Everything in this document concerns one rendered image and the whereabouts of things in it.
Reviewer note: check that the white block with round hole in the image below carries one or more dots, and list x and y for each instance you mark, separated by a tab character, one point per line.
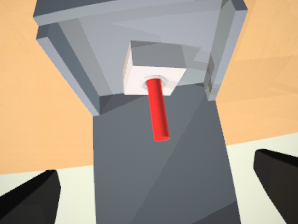
146	60

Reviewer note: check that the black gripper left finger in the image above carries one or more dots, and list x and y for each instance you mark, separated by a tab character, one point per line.
35	202

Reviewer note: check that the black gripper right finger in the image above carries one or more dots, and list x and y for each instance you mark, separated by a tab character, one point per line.
278	173

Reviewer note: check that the red peg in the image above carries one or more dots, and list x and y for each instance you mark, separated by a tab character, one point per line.
157	106

